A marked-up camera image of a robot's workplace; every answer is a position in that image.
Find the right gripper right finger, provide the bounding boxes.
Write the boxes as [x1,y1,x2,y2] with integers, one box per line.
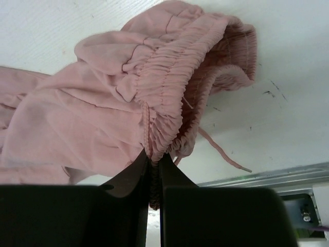
[159,155,298,247]

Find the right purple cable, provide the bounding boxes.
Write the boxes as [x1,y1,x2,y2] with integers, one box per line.
[305,223,329,234]

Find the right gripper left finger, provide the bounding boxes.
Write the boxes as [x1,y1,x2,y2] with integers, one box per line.
[1,152,150,246]

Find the pink trousers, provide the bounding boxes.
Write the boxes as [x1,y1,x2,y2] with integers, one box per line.
[1,1,257,209]

